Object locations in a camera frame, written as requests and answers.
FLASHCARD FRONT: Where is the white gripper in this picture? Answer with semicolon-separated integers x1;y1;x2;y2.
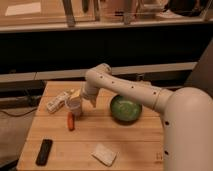
69;84;98;107

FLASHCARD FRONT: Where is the white ceramic cup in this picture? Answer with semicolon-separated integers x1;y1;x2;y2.
65;100;82;116

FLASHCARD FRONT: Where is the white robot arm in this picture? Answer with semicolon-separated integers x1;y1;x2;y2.
80;63;213;171

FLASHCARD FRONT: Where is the green bowl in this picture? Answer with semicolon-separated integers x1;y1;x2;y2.
110;95;142;122

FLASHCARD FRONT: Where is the white sponge block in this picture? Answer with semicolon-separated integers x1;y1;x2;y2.
92;144;117;167

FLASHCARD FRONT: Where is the black remote control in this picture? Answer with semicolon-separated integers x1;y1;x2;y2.
36;139;53;166

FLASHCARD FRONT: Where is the black cable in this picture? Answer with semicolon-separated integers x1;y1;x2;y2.
0;107;38;118

